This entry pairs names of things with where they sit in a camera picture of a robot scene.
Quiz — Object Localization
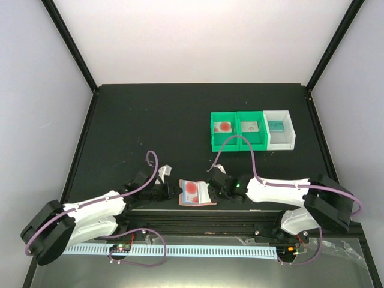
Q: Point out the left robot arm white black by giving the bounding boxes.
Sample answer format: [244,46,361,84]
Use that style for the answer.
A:
[20,165,180,266]

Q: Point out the black aluminium rail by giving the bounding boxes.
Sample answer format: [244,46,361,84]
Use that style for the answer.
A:
[113,209,364,241]

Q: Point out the left circuit board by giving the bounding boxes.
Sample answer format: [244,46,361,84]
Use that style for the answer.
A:
[109,244,131,253]

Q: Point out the circuit board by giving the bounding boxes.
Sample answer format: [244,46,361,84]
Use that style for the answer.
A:
[109,244,131,253]
[276,246,301,257]

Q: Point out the black frame post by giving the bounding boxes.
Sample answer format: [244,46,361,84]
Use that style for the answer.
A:
[305,0,366,91]
[40,0,100,94]

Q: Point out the left green bin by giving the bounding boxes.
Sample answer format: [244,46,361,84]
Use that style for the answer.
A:
[210,112,240,152]

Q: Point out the teal card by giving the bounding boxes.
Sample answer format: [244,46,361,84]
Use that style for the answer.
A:
[268,120,284,132]

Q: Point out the white slotted cable duct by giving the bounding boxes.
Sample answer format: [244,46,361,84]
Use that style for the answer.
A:
[64,243,277,260]

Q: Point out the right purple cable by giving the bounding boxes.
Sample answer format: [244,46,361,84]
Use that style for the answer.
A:
[208,135,364,266]

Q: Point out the right circuit board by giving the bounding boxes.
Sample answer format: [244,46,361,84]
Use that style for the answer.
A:
[276,246,301,257]

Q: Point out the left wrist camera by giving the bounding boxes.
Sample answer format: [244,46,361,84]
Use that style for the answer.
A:
[155,165,172,184]

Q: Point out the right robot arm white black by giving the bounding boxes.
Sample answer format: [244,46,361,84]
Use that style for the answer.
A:
[208,167,357,243]

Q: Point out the left black frame post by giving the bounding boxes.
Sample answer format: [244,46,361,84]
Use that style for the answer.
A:
[40,0,100,94]

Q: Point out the brown leather card holder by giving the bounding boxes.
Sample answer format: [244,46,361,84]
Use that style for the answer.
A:
[178,179,217,207]

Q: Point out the green bin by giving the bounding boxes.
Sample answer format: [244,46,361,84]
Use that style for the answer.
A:
[210,112,240,152]
[237,111,268,151]

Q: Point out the grey white card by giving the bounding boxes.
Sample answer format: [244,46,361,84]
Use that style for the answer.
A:
[241,121,259,133]

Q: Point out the right black frame post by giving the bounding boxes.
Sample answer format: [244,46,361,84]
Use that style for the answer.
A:
[305,0,366,91]

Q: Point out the middle green bin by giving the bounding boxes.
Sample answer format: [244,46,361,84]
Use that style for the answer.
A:
[237,111,268,151]

